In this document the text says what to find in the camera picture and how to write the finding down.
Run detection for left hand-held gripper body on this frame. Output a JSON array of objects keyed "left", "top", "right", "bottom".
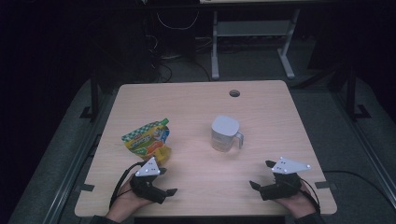
[{"left": 130, "top": 157, "right": 171, "bottom": 204}]

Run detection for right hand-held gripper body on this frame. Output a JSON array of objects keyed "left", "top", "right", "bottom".
[{"left": 260, "top": 157, "right": 312, "bottom": 202}]

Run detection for colourful spouted refill pouch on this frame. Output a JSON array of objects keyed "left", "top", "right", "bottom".
[{"left": 120, "top": 117, "right": 173, "bottom": 166}]

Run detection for white lidded container with handle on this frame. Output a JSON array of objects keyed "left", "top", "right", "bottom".
[{"left": 210, "top": 115, "right": 245, "bottom": 153}]

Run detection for person's right hand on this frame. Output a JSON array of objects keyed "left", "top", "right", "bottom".
[{"left": 274, "top": 183, "right": 318, "bottom": 218}]

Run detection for person's left hand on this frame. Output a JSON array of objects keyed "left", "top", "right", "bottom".
[{"left": 106, "top": 179, "right": 154, "bottom": 224}]

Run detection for black tape strip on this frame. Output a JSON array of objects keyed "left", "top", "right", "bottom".
[
  {"left": 74, "top": 183, "right": 95, "bottom": 192},
  {"left": 314, "top": 181, "right": 337, "bottom": 190}
]

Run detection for black metal stand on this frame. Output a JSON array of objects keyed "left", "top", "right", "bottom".
[
  {"left": 330, "top": 62, "right": 372, "bottom": 120},
  {"left": 78, "top": 71, "right": 101, "bottom": 122}
]

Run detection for right hand-held gripper cable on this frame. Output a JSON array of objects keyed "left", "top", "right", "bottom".
[{"left": 298, "top": 176, "right": 321, "bottom": 214}]

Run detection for metal floor rail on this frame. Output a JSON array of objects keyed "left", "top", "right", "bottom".
[
  {"left": 41, "top": 90, "right": 120, "bottom": 224},
  {"left": 331, "top": 91, "right": 396, "bottom": 206}
]

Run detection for black floor cable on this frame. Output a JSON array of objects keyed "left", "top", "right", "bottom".
[{"left": 321, "top": 170, "right": 396, "bottom": 211}]

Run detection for black cables behind table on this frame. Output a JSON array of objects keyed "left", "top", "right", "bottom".
[{"left": 152, "top": 60, "right": 213, "bottom": 83}]

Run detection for white desk frame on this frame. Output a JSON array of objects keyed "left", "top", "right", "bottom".
[{"left": 210, "top": 8, "right": 302, "bottom": 80}]

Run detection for white hanging cable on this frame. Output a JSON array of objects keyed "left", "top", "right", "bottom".
[{"left": 156, "top": 10, "right": 200, "bottom": 31}]

